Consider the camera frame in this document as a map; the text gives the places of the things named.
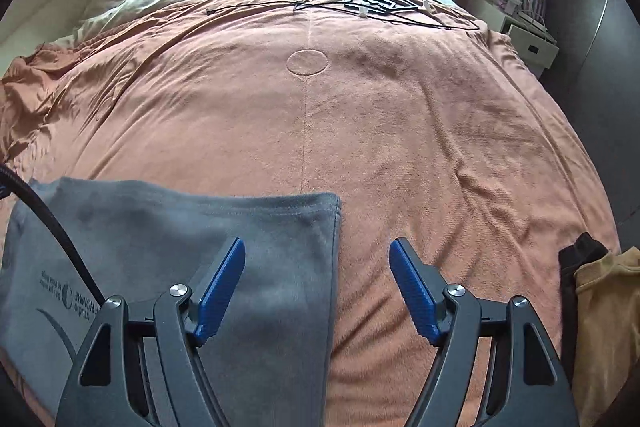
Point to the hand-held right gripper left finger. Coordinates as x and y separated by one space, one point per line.
220 292

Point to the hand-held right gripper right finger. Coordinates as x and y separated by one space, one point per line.
412 292

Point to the grey fleece garment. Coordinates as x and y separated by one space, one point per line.
150 232

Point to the black garment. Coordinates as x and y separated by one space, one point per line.
567 297

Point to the orange blanket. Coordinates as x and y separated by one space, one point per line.
400 132

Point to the tan garment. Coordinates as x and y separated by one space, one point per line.
610 332

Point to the white nightstand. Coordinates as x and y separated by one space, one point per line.
530 49

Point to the white bed frame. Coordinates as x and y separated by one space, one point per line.
45 2

